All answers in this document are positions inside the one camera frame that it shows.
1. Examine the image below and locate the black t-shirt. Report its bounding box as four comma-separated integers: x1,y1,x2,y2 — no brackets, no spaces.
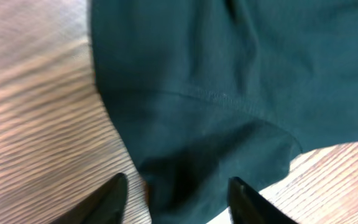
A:
91,0,358,223

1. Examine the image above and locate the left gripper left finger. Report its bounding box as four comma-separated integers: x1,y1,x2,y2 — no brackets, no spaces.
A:
51,173,128,224

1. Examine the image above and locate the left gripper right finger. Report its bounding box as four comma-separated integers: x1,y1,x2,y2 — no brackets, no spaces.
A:
227,177,297,224

